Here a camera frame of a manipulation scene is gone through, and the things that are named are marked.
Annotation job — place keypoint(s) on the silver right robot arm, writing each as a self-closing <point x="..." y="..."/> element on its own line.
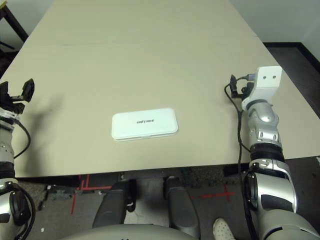
<point x="265" y="117"/>

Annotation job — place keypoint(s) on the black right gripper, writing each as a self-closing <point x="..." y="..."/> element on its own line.
<point x="246" y="90"/>

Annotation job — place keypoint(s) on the black framed side table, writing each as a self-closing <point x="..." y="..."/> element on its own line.
<point x="13" y="23"/>

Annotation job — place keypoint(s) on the grey robot leg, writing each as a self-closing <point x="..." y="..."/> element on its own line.
<point x="181" y="207"/>
<point x="112" y="205"/>

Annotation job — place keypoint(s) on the white plastic pencil case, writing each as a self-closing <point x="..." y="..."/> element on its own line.
<point x="145" y="122"/>

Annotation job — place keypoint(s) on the grey robot right leg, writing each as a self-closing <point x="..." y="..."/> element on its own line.
<point x="181" y="207"/>

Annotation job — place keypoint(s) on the grey robot left leg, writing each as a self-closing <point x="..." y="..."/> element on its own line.
<point x="112" y="205"/>

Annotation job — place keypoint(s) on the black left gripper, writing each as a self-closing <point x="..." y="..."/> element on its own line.
<point x="13" y="103"/>

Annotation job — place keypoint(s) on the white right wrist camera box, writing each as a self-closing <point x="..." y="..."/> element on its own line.
<point x="268" y="77"/>

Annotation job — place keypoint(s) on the grey robot torso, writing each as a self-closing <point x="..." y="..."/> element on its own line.
<point x="125" y="233"/>

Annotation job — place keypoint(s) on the white clog shoe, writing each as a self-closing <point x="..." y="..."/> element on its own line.
<point x="222" y="228"/>

